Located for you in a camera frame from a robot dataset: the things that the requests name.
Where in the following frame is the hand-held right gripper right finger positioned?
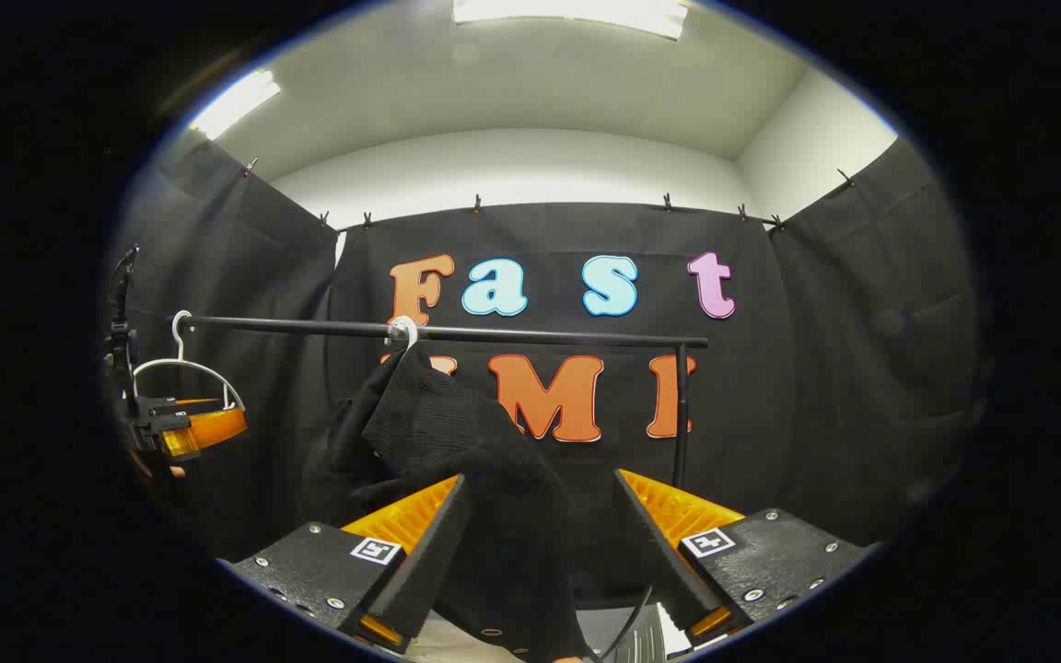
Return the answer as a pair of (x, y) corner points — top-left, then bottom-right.
(612, 468), (872, 657)

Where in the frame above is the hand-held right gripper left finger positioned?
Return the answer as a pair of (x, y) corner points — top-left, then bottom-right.
(217, 473), (470, 657)

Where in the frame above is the black knit sweater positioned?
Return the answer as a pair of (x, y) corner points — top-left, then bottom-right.
(298, 345), (607, 663)

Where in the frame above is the empty white hanger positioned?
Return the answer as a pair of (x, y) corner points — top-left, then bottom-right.
(132, 309), (247, 413)

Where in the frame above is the black clothes rack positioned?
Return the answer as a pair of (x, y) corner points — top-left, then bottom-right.
(185, 314), (711, 491)

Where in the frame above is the white panelled board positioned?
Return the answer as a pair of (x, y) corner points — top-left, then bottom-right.
(577, 603), (693, 660)

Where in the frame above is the black backdrop cloth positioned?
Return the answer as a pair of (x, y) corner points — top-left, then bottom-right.
(111, 138), (983, 599)

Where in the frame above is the long ceiling light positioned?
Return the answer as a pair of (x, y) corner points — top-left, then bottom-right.
(188, 69), (283, 142)
(452, 0), (690, 41)

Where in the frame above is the row of black clips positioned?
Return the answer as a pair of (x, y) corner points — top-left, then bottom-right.
(241, 157), (858, 233)

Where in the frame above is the black cable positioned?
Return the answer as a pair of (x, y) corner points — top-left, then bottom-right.
(597, 586), (657, 662)

